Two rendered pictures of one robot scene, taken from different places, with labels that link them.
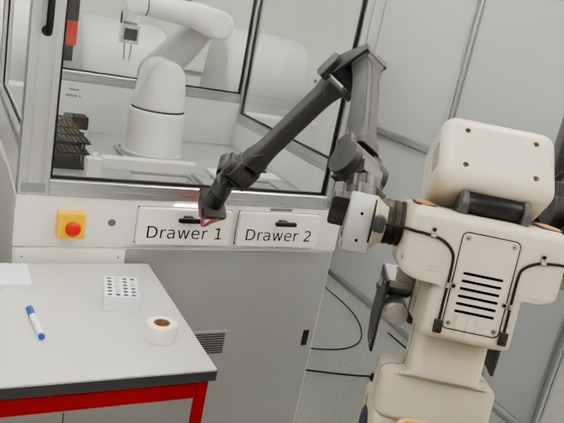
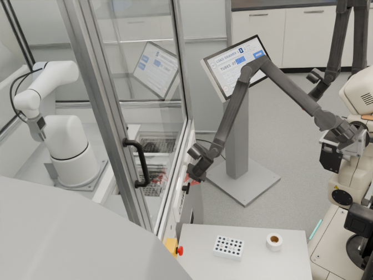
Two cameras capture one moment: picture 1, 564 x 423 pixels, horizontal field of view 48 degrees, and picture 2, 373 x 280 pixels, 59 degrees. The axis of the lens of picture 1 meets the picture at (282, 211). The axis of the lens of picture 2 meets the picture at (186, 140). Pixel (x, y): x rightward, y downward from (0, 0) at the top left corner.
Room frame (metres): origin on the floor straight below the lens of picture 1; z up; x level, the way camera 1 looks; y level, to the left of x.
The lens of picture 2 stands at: (0.96, 1.07, 2.07)
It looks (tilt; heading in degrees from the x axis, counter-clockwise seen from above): 37 degrees down; 313
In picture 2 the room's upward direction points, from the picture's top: 8 degrees counter-clockwise
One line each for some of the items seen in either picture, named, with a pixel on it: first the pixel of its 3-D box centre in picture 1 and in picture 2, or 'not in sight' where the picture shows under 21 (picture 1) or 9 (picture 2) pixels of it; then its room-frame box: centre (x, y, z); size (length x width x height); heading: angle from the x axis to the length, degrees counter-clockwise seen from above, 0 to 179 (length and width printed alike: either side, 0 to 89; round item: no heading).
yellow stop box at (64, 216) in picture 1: (70, 224); (171, 250); (1.61, 0.55, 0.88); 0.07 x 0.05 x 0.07; 119
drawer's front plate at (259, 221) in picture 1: (279, 229); (190, 151); (1.94, 0.00, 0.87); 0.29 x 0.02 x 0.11; 119
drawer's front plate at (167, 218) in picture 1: (185, 227); (181, 192); (1.79, 0.27, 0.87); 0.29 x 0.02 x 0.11; 119
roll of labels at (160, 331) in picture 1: (160, 330); (274, 241); (1.31, 0.22, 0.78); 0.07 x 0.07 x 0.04
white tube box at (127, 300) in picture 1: (120, 293); (228, 248); (1.46, 0.36, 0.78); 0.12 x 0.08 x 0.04; 19
